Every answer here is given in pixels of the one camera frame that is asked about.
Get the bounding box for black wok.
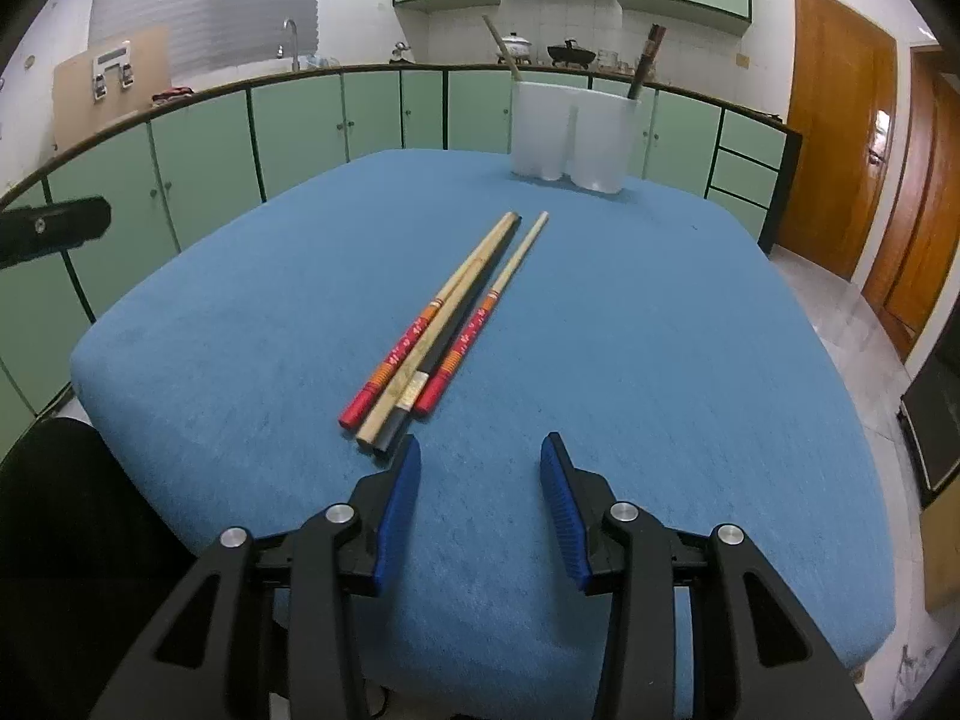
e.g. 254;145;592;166
546;39;597;67

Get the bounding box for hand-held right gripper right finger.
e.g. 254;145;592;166
540;433;875;720

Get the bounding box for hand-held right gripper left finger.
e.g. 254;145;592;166
90;435;422;720

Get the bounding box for plain bamboo chopstick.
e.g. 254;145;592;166
481;13;524;83
355;214;520;447

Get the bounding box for green lower kitchen cabinets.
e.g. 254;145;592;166
0;64;803;436

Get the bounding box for dark grey chopstick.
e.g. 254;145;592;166
373;216;523;458

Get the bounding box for white plastic utensil holder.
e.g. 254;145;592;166
510;79;641;192

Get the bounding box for black glass-door cabinet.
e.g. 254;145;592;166
898;349;960;492

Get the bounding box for grey window blind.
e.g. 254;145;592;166
88;0;323;68

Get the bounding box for blue tablecloth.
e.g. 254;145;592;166
69;148;897;720

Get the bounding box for red-tipped bamboo chopstick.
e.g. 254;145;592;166
337;211;518;430
414;210;551;416

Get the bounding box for closed wooden door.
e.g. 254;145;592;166
772;0;899;282

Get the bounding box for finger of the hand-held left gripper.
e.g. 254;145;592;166
0;196;112;269

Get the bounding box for open wooden door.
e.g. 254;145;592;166
861;45;960;365

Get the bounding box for dark brown patterned chopstick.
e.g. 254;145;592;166
631;25;668;102
626;22;661;102

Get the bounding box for cardboard box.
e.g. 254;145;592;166
921;491;960;612

